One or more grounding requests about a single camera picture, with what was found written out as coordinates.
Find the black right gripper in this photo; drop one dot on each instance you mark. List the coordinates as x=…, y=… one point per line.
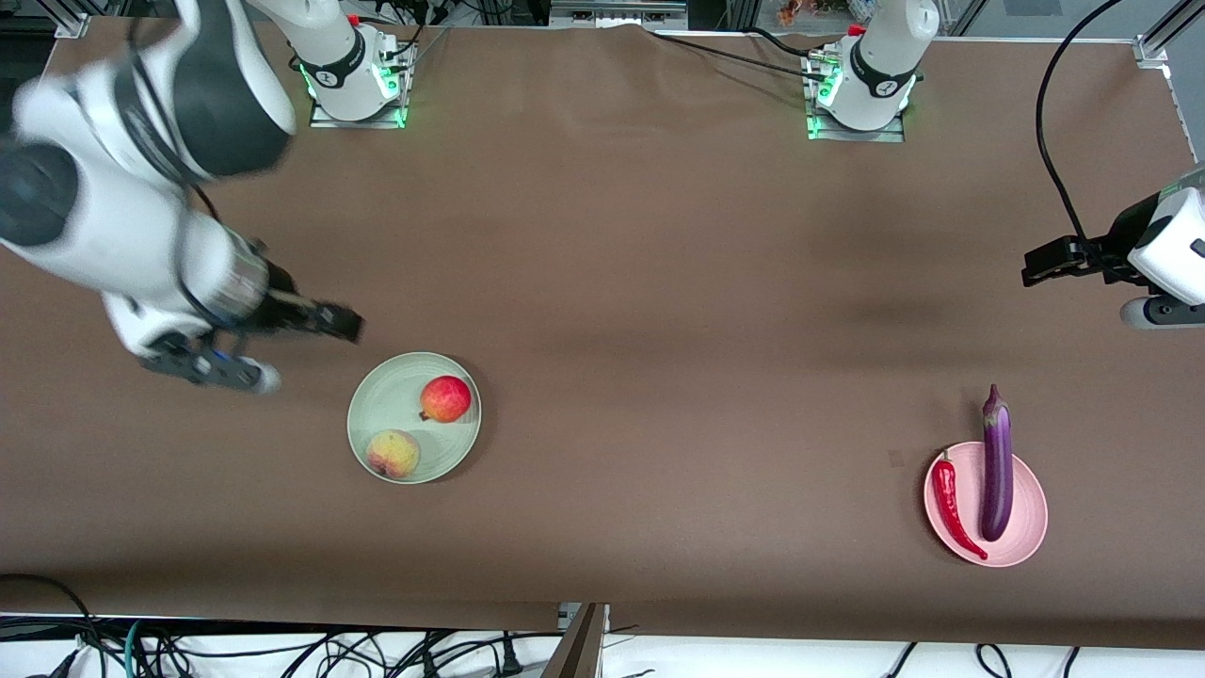
x=281, y=298

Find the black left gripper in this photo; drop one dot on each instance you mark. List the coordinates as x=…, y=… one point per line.
x=1117, y=239

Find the red pomegranate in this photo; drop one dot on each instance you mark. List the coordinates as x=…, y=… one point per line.
x=446, y=398

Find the yellow pink peach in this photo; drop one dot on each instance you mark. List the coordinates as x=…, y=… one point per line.
x=393, y=455

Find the purple eggplant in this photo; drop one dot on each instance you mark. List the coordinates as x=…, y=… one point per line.
x=997, y=471

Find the red chili pepper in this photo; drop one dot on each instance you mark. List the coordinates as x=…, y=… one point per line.
x=948, y=499

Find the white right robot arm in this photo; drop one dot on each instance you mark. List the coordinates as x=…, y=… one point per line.
x=113, y=226

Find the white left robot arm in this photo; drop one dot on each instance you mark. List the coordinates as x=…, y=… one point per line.
x=880, y=66

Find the light green plate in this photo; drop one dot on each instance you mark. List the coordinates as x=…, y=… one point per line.
x=395, y=405

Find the pink plate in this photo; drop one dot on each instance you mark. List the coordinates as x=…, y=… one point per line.
x=1026, y=508

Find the brown table cover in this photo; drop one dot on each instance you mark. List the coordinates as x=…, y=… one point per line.
x=659, y=235

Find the black power plug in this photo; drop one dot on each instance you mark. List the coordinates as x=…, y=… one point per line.
x=509, y=659

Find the grey metal box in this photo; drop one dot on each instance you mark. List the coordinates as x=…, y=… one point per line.
x=617, y=11

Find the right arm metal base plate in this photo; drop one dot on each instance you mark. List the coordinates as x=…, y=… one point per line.
x=325, y=121

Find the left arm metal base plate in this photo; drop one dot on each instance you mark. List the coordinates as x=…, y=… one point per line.
x=890, y=137

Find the aluminium frame profile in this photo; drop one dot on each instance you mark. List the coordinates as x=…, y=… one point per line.
x=1167, y=33

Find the aluminium post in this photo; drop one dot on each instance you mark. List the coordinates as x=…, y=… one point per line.
x=579, y=650

